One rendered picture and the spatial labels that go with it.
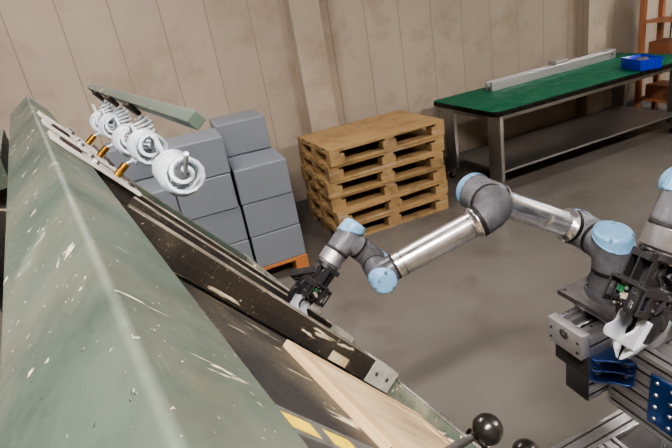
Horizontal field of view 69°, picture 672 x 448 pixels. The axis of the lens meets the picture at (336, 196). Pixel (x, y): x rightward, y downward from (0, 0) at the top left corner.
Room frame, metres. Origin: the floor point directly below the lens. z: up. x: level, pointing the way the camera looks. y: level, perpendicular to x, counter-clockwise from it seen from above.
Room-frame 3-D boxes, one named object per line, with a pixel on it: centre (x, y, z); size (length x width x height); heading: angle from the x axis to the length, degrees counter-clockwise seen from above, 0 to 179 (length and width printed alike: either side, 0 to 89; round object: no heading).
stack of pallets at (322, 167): (4.64, -0.40, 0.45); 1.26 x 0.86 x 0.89; 109
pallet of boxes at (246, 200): (3.87, 1.08, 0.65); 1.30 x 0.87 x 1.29; 108
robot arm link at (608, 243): (1.31, -0.82, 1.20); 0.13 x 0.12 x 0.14; 7
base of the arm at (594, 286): (1.31, -0.82, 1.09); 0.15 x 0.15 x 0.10
